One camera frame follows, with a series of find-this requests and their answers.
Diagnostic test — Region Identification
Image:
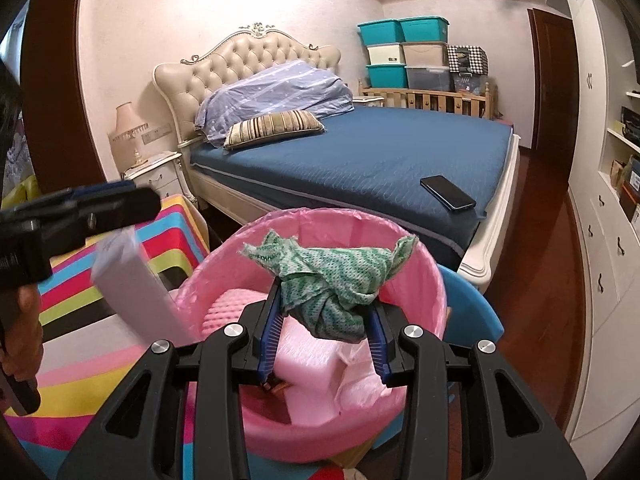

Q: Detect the person's left hand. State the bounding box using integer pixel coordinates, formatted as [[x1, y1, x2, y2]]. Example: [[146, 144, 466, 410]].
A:
[[0, 287, 45, 386]]

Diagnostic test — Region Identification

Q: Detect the yellow leather armchair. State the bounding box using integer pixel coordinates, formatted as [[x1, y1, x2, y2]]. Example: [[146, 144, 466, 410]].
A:
[[2, 175, 41, 211]]

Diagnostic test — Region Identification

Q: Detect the pink plastic bin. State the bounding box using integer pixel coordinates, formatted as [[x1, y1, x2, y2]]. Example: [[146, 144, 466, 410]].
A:
[[176, 208, 447, 457]]

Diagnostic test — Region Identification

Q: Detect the brown paper package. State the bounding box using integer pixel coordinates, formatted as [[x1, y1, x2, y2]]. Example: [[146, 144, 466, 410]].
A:
[[611, 159, 632, 192]]

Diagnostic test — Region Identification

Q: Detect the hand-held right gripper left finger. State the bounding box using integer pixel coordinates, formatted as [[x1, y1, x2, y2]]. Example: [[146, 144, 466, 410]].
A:
[[57, 279, 282, 480]]

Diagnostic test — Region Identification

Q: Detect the gold striped pillow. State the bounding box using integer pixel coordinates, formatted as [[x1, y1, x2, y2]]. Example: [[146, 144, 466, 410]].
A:
[[223, 109, 326, 151]]

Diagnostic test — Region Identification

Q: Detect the folded lavender quilt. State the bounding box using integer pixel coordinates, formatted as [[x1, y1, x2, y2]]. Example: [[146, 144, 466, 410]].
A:
[[194, 59, 356, 147]]

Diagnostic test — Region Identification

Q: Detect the blue plastic chair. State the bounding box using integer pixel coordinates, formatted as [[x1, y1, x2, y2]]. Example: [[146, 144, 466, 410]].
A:
[[439, 264, 505, 406]]

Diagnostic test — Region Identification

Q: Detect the black box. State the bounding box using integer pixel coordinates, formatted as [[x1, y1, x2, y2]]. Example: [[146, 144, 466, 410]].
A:
[[620, 106, 640, 142]]

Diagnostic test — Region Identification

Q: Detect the grey translucent storage box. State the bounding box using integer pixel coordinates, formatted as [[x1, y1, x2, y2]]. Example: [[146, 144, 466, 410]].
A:
[[405, 65, 453, 92]]

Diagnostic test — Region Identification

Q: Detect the cream tufted headboard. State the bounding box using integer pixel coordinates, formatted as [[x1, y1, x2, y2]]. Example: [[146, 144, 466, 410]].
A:
[[152, 22, 342, 143]]

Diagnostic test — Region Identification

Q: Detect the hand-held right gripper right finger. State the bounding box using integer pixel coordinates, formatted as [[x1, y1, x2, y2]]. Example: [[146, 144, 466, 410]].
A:
[[368, 307, 586, 480]]

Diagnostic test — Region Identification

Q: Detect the white nightstand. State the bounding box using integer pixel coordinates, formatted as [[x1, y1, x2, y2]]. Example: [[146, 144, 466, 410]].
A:
[[121, 151, 185, 211]]

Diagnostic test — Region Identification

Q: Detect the brown wooden door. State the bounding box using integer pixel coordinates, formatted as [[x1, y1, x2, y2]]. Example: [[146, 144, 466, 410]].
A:
[[526, 7, 576, 153]]

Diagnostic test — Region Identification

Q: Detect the white foam block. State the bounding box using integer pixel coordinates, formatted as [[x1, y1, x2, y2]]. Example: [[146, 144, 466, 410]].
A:
[[272, 321, 351, 426]]

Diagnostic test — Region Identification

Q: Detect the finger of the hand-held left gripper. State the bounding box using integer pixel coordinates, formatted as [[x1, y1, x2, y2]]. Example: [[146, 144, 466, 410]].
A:
[[31, 182, 142, 209], [30, 188, 162, 249]]

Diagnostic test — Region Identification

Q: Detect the beige plastic storage box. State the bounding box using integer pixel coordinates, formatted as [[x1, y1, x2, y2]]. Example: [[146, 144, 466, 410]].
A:
[[401, 41, 448, 67]]

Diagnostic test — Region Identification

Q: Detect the pink foam fruit net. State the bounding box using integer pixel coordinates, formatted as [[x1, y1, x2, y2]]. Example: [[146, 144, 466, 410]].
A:
[[200, 285, 268, 343]]

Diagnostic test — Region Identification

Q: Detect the black smartphone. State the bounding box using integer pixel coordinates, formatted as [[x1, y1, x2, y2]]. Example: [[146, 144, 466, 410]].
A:
[[419, 175, 477, 211]]

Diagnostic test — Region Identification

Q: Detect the houndstooth bag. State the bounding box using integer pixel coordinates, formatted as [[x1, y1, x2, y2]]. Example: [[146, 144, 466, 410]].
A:
[[446, 45, 488, 77]]

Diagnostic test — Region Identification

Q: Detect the wooden crib rail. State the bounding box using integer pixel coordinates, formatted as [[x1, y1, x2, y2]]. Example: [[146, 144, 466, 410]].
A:
[[358, 80, 499, 121]]

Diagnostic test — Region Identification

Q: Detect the green patterned cloth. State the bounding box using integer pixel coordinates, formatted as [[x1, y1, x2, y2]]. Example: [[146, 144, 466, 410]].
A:
[[242, 229, 420, 345]]

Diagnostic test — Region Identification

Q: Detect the white built-in wardrobe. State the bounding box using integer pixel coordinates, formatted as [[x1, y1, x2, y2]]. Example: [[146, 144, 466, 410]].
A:
[[546, 0, 640, 461]]

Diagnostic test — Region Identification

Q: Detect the dark printed bag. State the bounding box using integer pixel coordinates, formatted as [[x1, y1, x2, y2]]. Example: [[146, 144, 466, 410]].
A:
[[452, 74, 490, 95]]

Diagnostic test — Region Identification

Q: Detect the bed with blue sheet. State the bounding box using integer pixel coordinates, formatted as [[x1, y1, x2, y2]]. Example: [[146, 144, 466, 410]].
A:
[[182, 105, 521, 293]]

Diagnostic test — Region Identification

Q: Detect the table lamp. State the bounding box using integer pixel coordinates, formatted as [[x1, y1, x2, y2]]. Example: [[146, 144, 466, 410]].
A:
[[109, 101, 151, 168]]

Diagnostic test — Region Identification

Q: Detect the white plastic storage box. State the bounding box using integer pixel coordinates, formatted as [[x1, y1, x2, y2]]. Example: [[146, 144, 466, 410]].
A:
[[366, 42, 406, 67]]

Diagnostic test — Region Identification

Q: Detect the dark brown wooden panel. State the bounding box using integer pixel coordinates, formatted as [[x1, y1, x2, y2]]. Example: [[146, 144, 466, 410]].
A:
[[19, 0, 93, 201]]

